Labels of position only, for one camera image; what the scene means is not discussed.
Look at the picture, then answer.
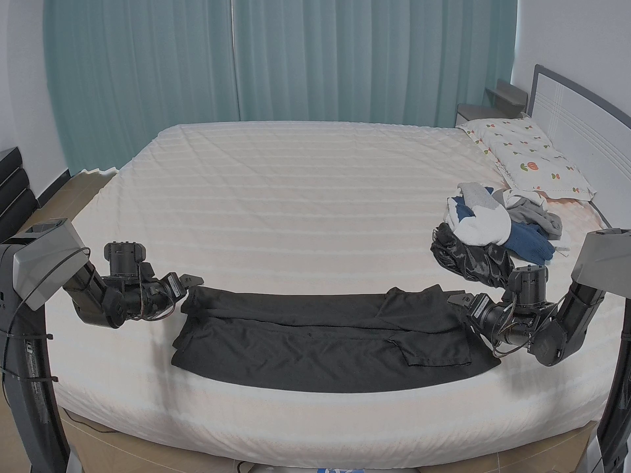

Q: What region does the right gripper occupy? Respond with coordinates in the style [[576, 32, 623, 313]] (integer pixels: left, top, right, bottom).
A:
[[446, 293, 509, 338]]

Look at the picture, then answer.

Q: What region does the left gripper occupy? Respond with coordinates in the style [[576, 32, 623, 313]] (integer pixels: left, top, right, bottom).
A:
[[159, 272, 205, 308]]

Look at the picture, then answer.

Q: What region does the black T-shirt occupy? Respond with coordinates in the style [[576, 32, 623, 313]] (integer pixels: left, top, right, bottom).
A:
[[170, 285, 502, 393]]

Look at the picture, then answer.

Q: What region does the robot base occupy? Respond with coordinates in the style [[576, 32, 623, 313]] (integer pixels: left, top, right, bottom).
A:
[[246, 462, 415, 473]]

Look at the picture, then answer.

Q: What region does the pile of clothes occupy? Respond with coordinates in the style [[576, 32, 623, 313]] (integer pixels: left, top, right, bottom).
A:
[[446, 181, 573, 266]]

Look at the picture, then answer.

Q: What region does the bed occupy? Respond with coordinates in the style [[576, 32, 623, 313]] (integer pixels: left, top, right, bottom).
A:
[[42, 64, 631, 467]]

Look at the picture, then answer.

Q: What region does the black satin garment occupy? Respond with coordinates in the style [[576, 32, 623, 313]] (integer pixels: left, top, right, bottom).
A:
[[430, 222, 516, 284]]

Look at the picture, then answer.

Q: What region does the white printed pillow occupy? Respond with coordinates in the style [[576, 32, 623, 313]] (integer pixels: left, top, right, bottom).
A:
[[455, 116, 597, 201]]

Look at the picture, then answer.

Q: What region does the black chest of drawers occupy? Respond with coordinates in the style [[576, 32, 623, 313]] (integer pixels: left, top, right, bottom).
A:
[[0, 146, 39, 237]]

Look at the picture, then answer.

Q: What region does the grey bedside table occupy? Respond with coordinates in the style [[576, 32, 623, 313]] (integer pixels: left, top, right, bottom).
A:
[[456, 79, 529, 126]]

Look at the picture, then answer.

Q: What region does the blue-green curtain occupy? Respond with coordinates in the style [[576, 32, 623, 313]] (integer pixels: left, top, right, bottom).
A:
[[43, 0, 242, 176], [232, 0, 518, 128]]

